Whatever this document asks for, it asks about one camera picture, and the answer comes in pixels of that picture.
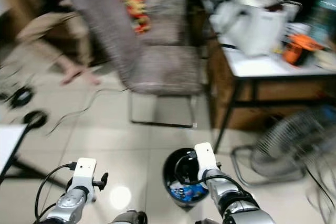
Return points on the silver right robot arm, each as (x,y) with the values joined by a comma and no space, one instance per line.
(239,203)

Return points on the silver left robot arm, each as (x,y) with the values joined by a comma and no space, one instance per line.
(68,205)

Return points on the black round rubbish bin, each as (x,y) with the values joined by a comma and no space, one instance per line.
(171,171)

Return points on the blue crumpled trash wrapper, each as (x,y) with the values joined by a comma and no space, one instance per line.
(186,192)

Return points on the robot left leg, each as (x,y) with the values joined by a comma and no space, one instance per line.
(131,217)

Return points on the white table with black legs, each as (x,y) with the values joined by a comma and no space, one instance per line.
(8,145)

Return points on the grey fabric cantilever chair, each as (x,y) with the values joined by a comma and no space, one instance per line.
(157,69)

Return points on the grey metal floor fan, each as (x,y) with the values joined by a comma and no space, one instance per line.
(294,140)

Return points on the brown desk with white top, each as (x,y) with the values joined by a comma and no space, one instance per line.
(268,87)

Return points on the person in khaki trousers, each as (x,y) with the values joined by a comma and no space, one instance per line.
(44,35)

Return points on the orange and black tool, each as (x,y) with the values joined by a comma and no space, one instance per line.
(298,49)

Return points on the white boxy appliance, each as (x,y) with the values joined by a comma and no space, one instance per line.
(254,19)

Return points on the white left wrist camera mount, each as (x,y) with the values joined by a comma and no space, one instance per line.
(85,170)

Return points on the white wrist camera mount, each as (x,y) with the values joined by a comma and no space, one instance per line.
(85,170)
(206,156)

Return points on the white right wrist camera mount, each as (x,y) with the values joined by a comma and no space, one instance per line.
(206,156)

